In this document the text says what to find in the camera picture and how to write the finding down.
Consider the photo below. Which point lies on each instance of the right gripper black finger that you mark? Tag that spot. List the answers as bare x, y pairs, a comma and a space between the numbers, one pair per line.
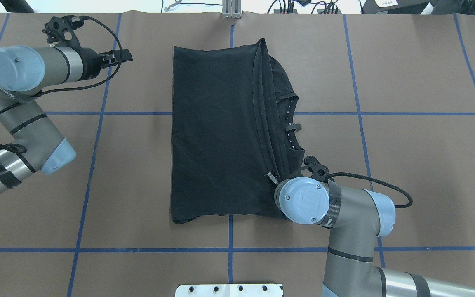
272, 177

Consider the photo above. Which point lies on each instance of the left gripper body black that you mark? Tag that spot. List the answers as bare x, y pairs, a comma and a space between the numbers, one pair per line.
90, 61

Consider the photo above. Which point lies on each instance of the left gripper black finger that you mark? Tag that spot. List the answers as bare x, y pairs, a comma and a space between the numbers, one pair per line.
115, 57

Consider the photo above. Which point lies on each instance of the black t-shirt with logo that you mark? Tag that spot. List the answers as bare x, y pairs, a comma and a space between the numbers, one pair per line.
233, 113

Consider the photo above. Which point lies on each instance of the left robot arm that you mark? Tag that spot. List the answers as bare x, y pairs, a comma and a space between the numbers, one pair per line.
29, 141

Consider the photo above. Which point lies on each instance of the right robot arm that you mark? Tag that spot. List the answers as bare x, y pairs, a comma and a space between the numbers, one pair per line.
356, 219

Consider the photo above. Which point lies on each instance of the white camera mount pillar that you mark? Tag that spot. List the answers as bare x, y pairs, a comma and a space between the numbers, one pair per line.
230, 290

